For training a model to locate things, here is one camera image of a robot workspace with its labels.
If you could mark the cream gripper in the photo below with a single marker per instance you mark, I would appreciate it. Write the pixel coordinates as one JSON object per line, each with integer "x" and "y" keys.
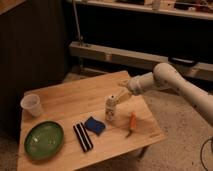
{"x": 125, "y": 93}

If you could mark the green ceramic bowl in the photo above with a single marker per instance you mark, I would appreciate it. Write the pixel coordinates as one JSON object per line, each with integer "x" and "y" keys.
{"x": 44, "y": 140}

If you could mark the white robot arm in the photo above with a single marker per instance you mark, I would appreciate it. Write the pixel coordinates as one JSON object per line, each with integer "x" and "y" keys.
{"x": 165, "y": 76}

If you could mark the white bottle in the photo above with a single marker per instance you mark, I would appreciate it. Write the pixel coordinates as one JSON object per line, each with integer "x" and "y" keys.
{"x": 110, "y": 108}

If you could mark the orange carrot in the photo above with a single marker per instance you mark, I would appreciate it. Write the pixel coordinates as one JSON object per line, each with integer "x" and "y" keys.
{"x": 132, "y": 124}

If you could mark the blue sponge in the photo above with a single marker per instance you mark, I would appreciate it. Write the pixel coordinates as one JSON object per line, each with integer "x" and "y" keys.
{"x": 94, "y": 125}

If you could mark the black striped eraser block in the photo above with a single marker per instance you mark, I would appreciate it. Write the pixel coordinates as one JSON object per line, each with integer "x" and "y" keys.
{"x": 83, "y": 137}

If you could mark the wooden table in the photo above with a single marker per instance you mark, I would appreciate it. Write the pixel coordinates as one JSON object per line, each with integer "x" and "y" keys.
{"x": 73, "y": 102}

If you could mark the metal pole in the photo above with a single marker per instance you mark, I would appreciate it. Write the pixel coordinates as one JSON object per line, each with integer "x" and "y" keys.
{"x": 80, "y": 39}

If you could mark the clear plastic cup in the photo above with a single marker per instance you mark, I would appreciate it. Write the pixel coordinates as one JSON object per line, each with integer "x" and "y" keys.
{"x": 32, "y": 104}

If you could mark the upper shelf with clutter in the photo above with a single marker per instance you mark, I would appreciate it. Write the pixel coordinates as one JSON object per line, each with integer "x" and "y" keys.
{"x": 141, "y": 8}

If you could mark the grey metal shelf rail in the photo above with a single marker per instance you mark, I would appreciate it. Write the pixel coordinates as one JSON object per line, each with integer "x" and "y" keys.
{"x": 147, "y": 61}

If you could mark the black handle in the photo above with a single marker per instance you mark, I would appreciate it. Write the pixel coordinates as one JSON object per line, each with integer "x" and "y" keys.
{"x": 182, "y": 62}

